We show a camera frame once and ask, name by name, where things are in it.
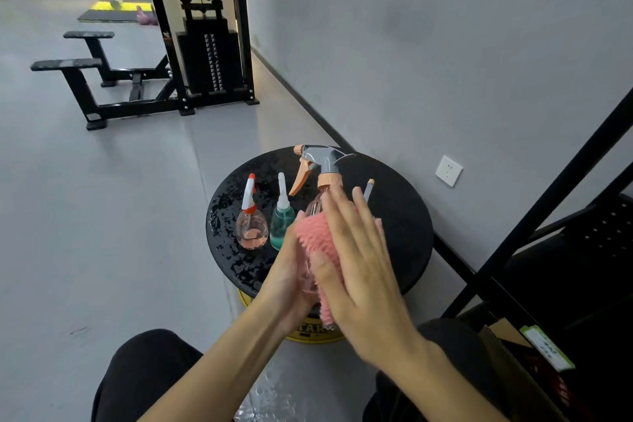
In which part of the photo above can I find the black cable weight machine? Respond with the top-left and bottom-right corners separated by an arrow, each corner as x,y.
136,0 -> 260,117

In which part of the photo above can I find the white green label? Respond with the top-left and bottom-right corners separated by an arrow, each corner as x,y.
519,325 -> 576,372

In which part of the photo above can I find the yellow drum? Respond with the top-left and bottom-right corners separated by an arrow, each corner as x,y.
238,288 -> 347,345

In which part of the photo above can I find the pink textured cloth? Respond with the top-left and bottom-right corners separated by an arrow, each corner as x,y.
295,211 -> 384,331

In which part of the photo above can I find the person's left forearm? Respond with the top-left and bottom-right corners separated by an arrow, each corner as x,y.
140,299 -> 293,422

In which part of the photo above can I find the clear bubble wrap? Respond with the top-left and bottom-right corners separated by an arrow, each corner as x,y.
233,367 -> 317,422

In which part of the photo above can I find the yellow exercise mat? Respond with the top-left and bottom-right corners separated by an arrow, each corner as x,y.
91,1 -> 154,12

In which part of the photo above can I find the black metal rack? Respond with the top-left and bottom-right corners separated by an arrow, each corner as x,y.
441,88 -> 633,422

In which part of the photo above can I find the brown cardboard box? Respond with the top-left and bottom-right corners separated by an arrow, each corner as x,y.
476,318 -> 570,422

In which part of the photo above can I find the small teal squeeze bottle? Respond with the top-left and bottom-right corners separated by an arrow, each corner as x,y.
269,172 -> 296,251

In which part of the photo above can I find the person's right hand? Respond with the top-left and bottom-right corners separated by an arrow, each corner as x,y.
309,184 -> 427,374

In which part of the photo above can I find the small pink squeeze bottle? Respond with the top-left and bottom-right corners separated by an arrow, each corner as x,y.
235,173 -> 269,251

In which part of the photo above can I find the black round lid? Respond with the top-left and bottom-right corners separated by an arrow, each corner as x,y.
206,146 -> 435,300

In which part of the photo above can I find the pink trigger spray bottle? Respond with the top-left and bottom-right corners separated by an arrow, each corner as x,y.
289,144 -> 357,300

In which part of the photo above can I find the person's left hand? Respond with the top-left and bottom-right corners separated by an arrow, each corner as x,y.
254,224 -> 318,334

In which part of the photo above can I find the person's right forearm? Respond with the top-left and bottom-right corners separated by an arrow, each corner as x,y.
381,335 -> 511,422

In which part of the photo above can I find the person's left leg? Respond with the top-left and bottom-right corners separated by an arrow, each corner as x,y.
91,329 -> 204,422

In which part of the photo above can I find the grey exercise mat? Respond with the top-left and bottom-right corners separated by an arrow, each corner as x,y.
77,9 -> 149,24

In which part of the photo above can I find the white wall socket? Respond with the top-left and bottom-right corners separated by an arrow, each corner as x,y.
435,155 -> 464,188

